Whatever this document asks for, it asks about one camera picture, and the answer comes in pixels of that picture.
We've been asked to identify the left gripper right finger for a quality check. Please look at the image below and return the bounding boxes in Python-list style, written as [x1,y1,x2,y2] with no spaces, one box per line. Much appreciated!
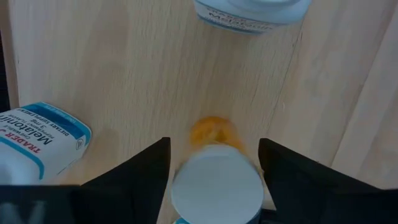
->
[258,138,382,224]

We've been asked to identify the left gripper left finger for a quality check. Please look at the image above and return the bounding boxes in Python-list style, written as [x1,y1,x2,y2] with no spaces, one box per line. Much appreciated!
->
[79,136,172,224]

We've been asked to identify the white melatonin bottle blue label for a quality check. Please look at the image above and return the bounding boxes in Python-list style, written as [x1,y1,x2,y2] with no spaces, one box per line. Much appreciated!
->
[0,101,93,187]
[192,0,313,35]

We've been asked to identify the wooden shelf with black legs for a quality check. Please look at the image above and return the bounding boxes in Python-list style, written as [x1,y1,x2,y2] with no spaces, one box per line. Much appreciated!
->
[7,0,397,224]

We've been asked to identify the black aluminium table frame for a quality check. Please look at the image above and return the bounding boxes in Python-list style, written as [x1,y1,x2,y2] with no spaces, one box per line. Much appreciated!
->
[0,27,11,113]

